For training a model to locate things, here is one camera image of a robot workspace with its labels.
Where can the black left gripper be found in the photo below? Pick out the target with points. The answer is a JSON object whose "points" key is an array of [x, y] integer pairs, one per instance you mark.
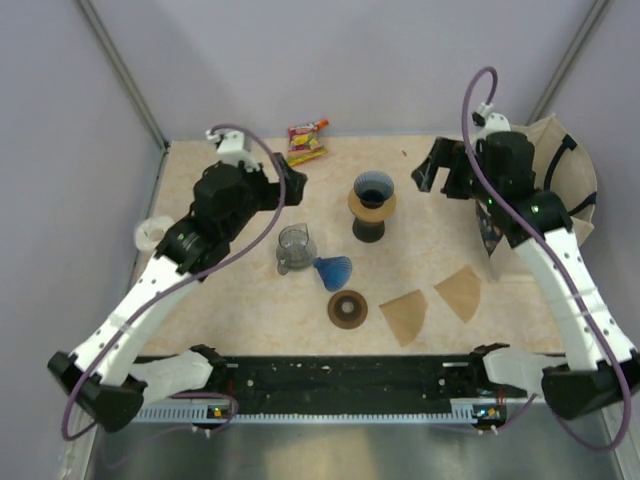
{"points": [[294, 182]]}

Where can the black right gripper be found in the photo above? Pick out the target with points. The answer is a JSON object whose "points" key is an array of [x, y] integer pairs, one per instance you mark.
{"points": [[441, 154]]}

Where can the blue glass dripper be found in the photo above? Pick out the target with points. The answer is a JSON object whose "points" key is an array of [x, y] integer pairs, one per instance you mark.
{"points": [[334, 272], [373, 188]]}

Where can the brown paper coffee filter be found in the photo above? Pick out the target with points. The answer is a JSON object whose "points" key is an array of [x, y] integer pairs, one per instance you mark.
{"points": [[405, 316]]}

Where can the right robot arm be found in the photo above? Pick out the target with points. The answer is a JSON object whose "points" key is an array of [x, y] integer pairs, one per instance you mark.
{"points": [[600, 366]]}

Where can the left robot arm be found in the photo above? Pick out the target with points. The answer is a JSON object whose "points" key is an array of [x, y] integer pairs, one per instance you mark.
{"points": [[103, 375]]}

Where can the brown paper filter right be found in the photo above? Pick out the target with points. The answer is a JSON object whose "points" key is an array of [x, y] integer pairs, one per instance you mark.
{"points": [[462, 293]]}

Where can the colourful snack packet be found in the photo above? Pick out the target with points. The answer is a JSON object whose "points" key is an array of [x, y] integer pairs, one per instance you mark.
{"points": [[304, 143]]}

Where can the grey glass pitcher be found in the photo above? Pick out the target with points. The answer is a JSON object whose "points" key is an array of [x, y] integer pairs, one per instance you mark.
{"points": [[296, 250]]}

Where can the black tumbler with red lid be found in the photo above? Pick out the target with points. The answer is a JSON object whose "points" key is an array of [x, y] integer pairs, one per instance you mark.
{"points": [[368, 231]]}

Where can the white toilet paper roll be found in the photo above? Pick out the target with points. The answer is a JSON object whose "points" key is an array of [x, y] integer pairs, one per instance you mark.
{"points": [[151, 231]]}

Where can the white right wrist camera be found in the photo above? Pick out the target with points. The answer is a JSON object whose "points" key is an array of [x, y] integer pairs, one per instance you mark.
{"points": [[486, 119]]}

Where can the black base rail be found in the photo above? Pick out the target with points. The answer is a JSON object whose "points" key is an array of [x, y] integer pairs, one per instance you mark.
{"points": [[364, 384]]}

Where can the grey slotted cable duct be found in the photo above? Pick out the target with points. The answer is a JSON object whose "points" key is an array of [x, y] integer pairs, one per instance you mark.
{"points": [[185, 413]]}

